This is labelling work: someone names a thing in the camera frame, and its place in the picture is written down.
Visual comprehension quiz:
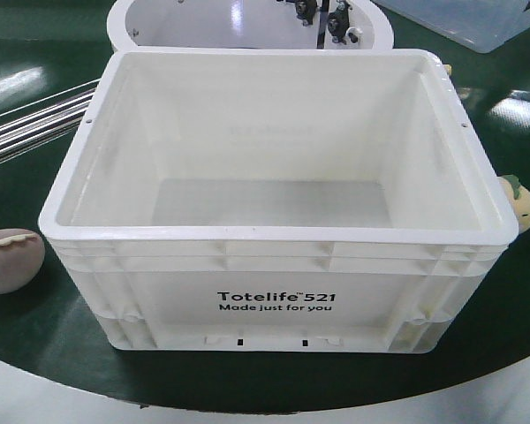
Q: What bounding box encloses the yellow plush leaf toy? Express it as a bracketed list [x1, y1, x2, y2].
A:
[498, 174, 530, 234]

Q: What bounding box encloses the white plastic tote box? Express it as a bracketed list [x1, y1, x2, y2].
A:
[39, 48, 518, 353]

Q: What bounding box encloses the metal rods bundle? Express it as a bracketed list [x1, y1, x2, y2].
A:
[0, 79, 99, 164]

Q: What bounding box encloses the pink plush egg toy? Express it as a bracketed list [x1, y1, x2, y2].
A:
[0, 228, 45, 294]

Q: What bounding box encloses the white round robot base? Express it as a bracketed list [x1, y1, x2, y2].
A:
[107, 0, 394, 51]

